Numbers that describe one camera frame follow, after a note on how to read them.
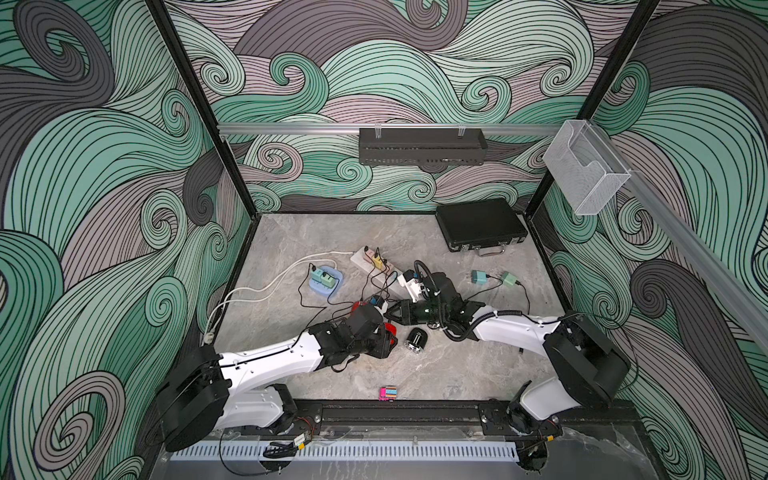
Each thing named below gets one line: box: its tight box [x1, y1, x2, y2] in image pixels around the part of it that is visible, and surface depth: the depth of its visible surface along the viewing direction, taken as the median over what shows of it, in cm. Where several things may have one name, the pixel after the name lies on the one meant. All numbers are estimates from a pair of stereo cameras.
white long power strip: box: [350, 246, 409, 300], surface depth 100 cm
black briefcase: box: [435, 198, 528, 257], surface depth 115 cm
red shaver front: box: [383, 322, 398, 350], surface depth 80 cm
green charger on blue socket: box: [310, 268, 335, 289], surface depth 95 cm
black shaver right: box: [404, 327, 428, 353], surface depth 86 cm
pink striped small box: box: [378, 386, 397, 401], surface depth 77 cm
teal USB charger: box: [471, 270, 487, 284], surface depth 101 cm
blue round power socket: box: [308, 266, 344, 298], surface depth 97 cm
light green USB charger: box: [500, 271, 517, 287], surface depth 100 cm
